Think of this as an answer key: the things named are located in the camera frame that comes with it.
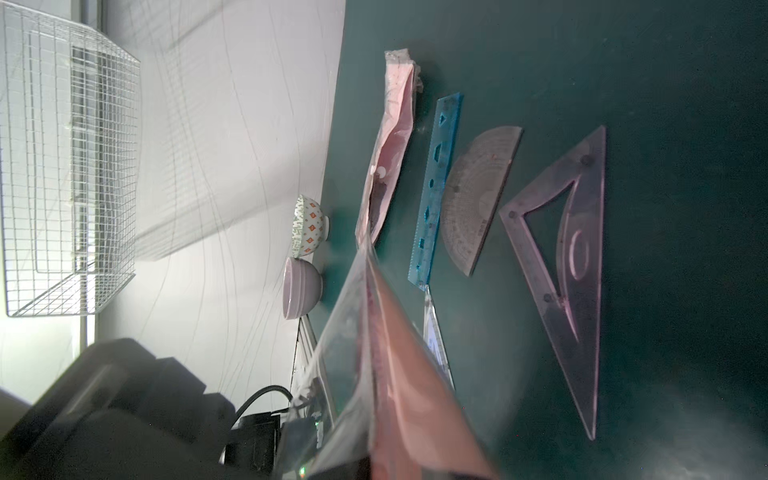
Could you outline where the clear protractor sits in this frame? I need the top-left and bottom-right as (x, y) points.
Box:
(440, 126), (522, 277)

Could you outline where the blue transparent straight ruler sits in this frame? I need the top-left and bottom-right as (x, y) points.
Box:
(407, 92), (464, 291)

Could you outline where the small pink ruler set pouch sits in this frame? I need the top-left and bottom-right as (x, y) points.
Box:
(272, 245), (499, 479)

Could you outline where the clear triangle set square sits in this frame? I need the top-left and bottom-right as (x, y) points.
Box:
(499, 126), (607, 440)

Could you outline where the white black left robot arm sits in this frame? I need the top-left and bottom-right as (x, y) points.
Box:
(1, 339), (261, 479)

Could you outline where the patterned ceramic bowl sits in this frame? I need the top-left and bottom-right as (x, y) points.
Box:
(291, 195), (329, 258)

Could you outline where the plain purple bowl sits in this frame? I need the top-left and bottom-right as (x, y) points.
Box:
(283, 257), (323, 320)

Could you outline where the white wire basket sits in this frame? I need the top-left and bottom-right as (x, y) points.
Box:
(1, 1), (140, 317)

